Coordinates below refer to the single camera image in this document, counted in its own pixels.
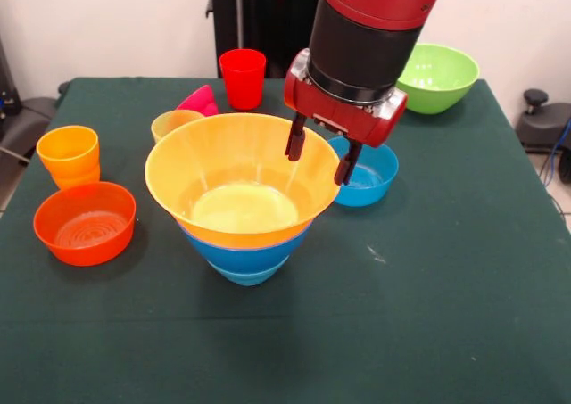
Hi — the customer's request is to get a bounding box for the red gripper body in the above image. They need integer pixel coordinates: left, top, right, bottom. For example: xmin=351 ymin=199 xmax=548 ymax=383
xmin=284 ymin=49 xmax=410 ymax=150

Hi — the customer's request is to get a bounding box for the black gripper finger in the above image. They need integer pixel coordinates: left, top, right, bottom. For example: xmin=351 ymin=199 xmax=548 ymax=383
xmin=333 ymin=138 xmax=365 ymax=186
xmin=285 ymin=112 xmax=309 ymax=162

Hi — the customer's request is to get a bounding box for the flat-bottomed blue bowl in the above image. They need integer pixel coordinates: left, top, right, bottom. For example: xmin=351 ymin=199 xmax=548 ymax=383
xmin=327 ymin=136 xmax=401 ymax=208

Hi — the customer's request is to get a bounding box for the red cup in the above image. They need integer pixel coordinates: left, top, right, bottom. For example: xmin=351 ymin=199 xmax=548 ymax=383
xmin=218 ymin=48 xmax=268 ymax=111

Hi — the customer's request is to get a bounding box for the large yellow bowl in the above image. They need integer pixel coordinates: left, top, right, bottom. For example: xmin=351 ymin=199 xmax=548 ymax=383
xmin=144 ymin=112 xmax=343 ymax=250

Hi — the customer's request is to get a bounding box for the green bowl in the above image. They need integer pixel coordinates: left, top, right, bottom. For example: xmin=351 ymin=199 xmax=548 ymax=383
xmin=394 ymin=42 xmax=481 ymax=115

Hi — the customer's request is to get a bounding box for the magenta bowl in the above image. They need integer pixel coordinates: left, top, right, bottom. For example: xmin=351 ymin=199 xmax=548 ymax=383
xmin=175 ymin=84 xmax=220 ymax=118

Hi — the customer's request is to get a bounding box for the large blue bowl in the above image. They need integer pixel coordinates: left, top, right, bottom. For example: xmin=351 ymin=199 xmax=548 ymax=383
xmin=178 ymin=220 xmax=313 ymax=274

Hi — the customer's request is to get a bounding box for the small light blue bowl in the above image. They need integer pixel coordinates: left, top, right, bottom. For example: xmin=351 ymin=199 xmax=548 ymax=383
xmin=207 ymin=259 xmax=286 ymax=288

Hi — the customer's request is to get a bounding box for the pale yellow cup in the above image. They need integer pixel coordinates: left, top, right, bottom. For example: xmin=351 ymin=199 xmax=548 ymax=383
xmin=150 ymin=109 xmax=206 ymax=145

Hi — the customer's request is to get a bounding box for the dark green tablecloth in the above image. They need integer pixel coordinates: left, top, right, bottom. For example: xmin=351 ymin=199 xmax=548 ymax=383
xmin=0 ymin=77 xmax=571 ymax=404

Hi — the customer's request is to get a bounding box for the orange cup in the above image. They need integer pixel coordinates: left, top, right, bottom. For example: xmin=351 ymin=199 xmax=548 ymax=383
xmin=49 ymin=165 xmax=102 ymax=191

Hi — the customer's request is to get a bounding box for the amber yellow cup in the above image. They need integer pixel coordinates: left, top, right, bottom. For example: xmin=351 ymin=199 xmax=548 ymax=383
xmin=35 ymin=125 xmax=100 ymax=178

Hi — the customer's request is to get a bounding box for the orange bowl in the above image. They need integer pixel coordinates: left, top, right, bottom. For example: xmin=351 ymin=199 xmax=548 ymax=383
xmin=32 ymin=181 xmax=137 ymax=268

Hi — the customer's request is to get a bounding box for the black equipment box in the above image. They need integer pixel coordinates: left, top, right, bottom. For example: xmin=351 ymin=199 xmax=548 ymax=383
xmin=0 ymin=37 xmax=23 ymax=120

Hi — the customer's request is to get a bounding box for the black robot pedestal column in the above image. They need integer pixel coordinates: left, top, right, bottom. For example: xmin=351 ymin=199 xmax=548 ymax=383
xmin=205 ymin=0 xmax=325 ymax=80

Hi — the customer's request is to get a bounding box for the black pedestal foot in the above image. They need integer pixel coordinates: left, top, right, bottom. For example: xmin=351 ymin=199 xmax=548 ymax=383
xmin=0 ymin=80 xmax=72 ymax=164
xmin=519 ymin=87 xmax=571 ymax=153

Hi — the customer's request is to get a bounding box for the blue cable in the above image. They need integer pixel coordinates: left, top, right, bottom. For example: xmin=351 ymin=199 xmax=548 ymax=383
xmin=544 ymin=118 xmax=571 ymax=186

